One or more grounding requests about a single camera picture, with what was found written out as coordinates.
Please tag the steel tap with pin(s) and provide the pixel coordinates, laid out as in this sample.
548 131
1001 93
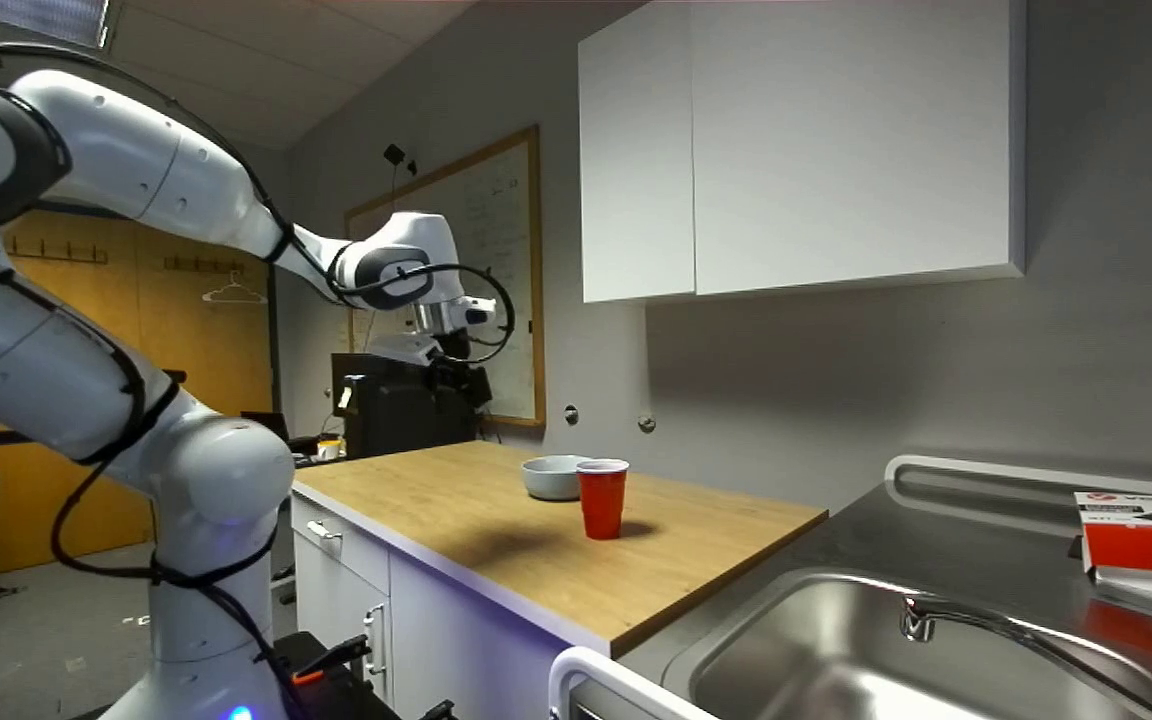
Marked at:
996 622

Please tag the white and yellow cup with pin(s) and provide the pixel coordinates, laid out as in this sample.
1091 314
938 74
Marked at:
328 449

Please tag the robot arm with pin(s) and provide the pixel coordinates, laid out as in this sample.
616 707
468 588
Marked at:
56 350

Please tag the white drawer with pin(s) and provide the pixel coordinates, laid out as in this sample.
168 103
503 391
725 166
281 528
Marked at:
361 548

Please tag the wide white cabinet door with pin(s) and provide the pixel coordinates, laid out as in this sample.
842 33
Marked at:
851 145

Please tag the steel sink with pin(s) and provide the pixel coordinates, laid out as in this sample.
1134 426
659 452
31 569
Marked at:
836 650

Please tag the whiteboard with wooden frame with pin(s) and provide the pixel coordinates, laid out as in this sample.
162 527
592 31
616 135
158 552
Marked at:
501 230

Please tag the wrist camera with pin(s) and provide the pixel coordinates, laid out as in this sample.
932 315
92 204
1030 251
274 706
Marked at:
406 349

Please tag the narrow white cabinet door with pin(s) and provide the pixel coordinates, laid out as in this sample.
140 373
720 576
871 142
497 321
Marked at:
636 160

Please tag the red and white box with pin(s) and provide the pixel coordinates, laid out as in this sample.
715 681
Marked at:
1151 545

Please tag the grey bowl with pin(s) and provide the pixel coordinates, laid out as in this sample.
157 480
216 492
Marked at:
548 479

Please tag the white base cabinet door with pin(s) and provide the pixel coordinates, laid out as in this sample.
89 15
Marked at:
466 650
331 610

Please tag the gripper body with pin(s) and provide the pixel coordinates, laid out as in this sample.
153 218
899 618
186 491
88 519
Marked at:
464 384

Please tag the wooden coat rack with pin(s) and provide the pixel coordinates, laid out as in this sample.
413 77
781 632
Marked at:
56 252

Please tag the white wall cabinet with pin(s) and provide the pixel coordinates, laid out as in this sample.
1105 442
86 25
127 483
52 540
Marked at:
796 150

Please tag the red plastic cup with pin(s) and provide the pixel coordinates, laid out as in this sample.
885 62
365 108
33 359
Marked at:
602 503

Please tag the white clothes hanger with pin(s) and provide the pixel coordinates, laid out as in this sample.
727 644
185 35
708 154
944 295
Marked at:
234 293

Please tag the ceiling light panel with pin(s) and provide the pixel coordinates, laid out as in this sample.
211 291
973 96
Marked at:
31 18

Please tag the black coffee machine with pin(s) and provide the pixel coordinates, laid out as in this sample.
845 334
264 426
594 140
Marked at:
391 420

